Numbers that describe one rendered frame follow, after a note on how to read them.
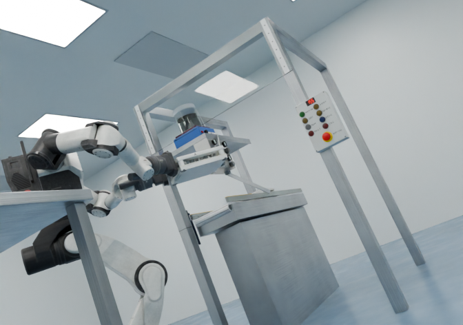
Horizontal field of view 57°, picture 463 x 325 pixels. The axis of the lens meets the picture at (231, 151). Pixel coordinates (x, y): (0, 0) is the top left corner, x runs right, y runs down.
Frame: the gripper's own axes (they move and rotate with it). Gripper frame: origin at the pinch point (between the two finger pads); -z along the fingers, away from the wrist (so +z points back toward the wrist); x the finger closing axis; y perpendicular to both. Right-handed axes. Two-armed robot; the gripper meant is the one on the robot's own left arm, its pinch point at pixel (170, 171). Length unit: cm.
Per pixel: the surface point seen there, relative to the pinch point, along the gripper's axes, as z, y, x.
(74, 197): 41, 86, 19
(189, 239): -2, -43, 32
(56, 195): 44, 90, 18
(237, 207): -34, -35, 26
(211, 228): -17, -44, 31
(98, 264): 40, 82, 39
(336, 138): -76, 30, 20
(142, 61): -48, -219, -185
